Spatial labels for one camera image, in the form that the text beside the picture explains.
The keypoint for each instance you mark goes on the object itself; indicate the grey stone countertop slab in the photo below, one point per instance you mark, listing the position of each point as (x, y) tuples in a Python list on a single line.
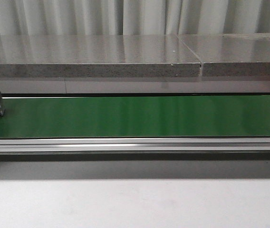
[(152, 56)]

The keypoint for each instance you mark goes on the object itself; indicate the green conveyor belt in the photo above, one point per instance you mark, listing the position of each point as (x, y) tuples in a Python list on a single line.
[(137, 116)]

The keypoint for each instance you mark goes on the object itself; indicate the white pleated curtain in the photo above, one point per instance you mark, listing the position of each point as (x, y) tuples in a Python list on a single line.
[(133, 17)]

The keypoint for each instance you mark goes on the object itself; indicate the aluminium conveyor side rail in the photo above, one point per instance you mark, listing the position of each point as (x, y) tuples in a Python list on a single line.
[(77, 146)]

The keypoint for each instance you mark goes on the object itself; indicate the grey stone slab right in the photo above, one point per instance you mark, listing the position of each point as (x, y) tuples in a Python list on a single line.
[(235, 56)]

